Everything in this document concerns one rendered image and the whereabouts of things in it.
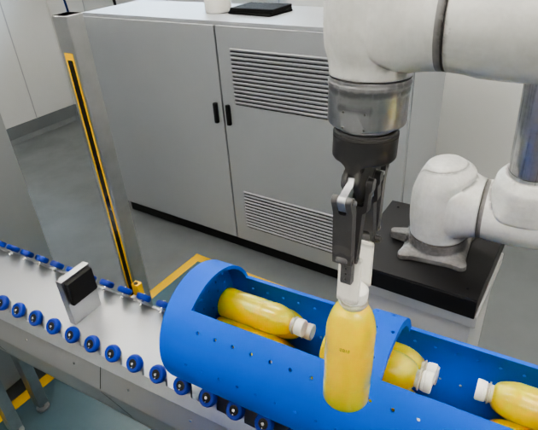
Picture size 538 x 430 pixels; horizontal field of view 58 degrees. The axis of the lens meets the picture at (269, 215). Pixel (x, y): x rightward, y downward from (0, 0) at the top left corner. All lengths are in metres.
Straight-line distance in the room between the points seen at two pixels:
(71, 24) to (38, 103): 4.53
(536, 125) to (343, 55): 0.71
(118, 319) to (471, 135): 2.78
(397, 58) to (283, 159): 2.25
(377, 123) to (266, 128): 2.19
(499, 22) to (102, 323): 1.29
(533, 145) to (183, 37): 2.12
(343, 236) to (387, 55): 0.21
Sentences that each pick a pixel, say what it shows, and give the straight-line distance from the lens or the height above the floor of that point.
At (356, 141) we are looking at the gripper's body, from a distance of 0.55.
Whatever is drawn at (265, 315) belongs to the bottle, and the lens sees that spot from 1.11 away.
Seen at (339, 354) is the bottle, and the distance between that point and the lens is 0.72.
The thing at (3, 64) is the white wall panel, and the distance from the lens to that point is 5.82.
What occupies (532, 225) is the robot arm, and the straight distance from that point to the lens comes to 1.29.
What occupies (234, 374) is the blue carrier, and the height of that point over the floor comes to 1.13.
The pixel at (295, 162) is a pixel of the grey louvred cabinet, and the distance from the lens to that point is 2.69.
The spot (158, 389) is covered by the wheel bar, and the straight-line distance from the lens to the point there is 1.30.
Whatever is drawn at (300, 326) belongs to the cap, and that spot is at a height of 1.14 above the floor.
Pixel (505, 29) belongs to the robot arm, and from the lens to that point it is 0.47.
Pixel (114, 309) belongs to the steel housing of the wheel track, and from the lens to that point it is 1.55.
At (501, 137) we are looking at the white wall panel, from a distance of 3.63.
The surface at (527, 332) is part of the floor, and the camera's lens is 2.90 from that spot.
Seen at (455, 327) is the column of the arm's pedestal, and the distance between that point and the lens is 1.43.
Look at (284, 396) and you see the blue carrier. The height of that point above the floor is 1.13.
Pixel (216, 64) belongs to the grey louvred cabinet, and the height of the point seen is 1.23.
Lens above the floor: 1.90
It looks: 31 degrees down
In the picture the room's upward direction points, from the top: 4 degrees counter-clockwise
